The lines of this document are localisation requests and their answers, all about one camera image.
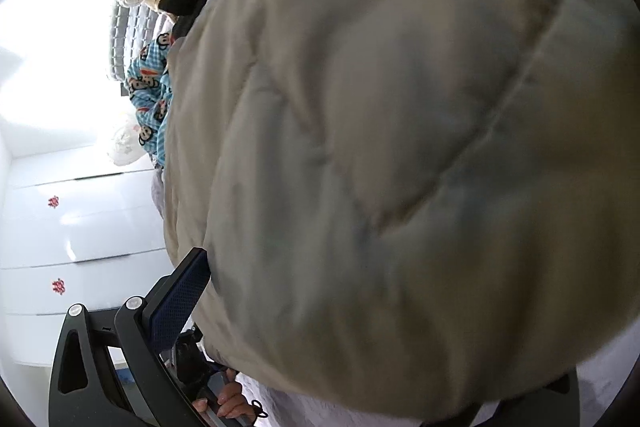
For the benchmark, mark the white plastic bag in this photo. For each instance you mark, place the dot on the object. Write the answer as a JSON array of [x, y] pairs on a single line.
[[122, 147]]

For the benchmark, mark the blue monkey print pajamas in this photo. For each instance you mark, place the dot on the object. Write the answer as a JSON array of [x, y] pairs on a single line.
[[147, 107]]

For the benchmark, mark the red wardrobe sticker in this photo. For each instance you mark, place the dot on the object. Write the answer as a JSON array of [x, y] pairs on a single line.
[[54, 201], [59, 286]]

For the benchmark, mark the white wardrobe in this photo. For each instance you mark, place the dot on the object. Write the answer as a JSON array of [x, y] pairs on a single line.
[[75, 232]]

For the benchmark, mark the lavender bed blanket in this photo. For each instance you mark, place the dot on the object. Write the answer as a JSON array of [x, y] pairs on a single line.
[[305, 409]]

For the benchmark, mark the person's left hand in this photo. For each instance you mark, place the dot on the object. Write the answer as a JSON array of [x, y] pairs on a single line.
[[230, 399]]

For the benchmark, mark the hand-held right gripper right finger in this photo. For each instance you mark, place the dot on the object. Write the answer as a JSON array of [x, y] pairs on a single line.
[[567, 392]]

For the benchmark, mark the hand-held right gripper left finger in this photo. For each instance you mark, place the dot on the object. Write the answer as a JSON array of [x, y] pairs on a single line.
[[182, 294]]

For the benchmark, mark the beige puffer jacket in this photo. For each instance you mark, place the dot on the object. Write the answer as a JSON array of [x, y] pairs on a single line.
[[400, 157]]

